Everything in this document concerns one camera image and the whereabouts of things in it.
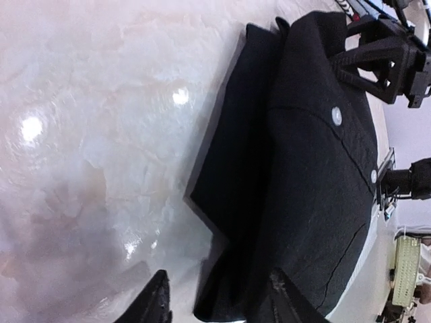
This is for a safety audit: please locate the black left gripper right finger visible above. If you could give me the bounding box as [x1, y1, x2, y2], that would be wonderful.
[269, 268, 328, 323]

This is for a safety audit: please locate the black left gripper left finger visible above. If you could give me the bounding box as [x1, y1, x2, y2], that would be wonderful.
[114, 270, 172, 323]

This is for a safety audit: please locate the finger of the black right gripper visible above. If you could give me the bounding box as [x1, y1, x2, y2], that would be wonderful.
[344, 17, 414, 54]
[330, 46, 409, 104]

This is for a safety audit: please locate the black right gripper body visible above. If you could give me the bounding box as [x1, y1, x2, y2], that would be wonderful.
[390, 43, 430, 108]

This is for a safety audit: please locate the black long sleeve shirt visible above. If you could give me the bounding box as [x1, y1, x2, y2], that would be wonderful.
[190, 11, 378, 322]

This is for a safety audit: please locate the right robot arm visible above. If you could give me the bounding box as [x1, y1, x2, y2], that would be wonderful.
[331, 1, 430, 108]

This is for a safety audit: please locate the grey printed folded shirt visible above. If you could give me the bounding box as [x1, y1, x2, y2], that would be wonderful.
[335, 0, 380, 22]

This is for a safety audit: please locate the beige perforated background box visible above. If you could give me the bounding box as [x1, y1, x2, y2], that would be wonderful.
[391, 230, 430, 308]

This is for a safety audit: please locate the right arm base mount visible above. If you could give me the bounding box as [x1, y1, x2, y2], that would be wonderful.
[376, 147, 430, 221]

